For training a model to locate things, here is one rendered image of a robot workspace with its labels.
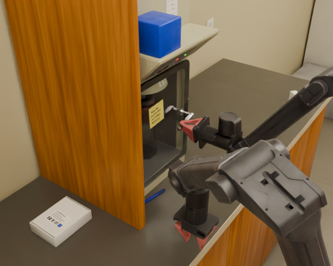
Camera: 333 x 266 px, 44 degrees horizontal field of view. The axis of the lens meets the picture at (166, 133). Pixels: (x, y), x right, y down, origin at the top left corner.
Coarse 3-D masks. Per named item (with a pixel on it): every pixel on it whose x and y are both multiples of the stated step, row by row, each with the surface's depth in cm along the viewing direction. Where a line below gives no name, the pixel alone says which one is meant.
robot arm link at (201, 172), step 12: (276, 144) 57; (216, 156) 72; (228, 156) 63; (288, 156) 57; (180, 168) 89; (192, 168) 80; (204, 168) 71; (216, 168) 62; (180, 180) 91; (192, 180) 85; (204, 180) 76; (216, 180) 56; (228, 180) 55; (216, 192) 59; (228, 192) 55; (228, 204) 57
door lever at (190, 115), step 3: (180, 111) 146; (183, 111) 147; (186, 111) 147; (180, 114) 147; (186, 114) 146; (189, 114) 145; (192, 114) 145; (186, 117) 144; (189, 117) 144; (192, 117) 145; (186, 123) 143; (180, 126) 141; (177, 129) 142; (180, 129) 141
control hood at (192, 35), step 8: (192, 24) 133; (184, 32) 127; (192, 32) 127; (200, 32) 127; (208, 32) 127; (216, 32) 128; (184, 40) 121; (192, 40) 121; (200, 40) 122; (208, 40) 131; (184, 48) 116; (192, 48) 123; (144, 56) 110; (152, 56) 110; (168, 56) 111; (176, 56) 115; (144, 64) 111; (152, 64) 109; (160, 64) 109; (144, 72) 112; (152, 72) 114
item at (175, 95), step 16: (176, 64) 136; (160, 80) 130; (176, 80) 138; (144, 96) 126; (160, 96) 133; (176, 96) 141; (144, 112) 128; (176, 112) 145; (144, 128) 131; (160, 128) 139; (176, 128) 148; (144, 144) 134; (160, 144) 143; (176, 144) 152; (144, 160) 138; (160, 160) 147; (176, 160) 157; (144, 176) 141
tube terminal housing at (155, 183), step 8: (144, 0) 113; (152, 0) 115; (160, 0) 118; (184, 0) 129; (144, 8) 114; (152, 8) 117; (160, 8) 120; (184, 8) 130; (184, 16) 132; (184, 24) 133; (160, 72) 131; (160, 176) 153; (152, 184) 150; (144, 192) 147
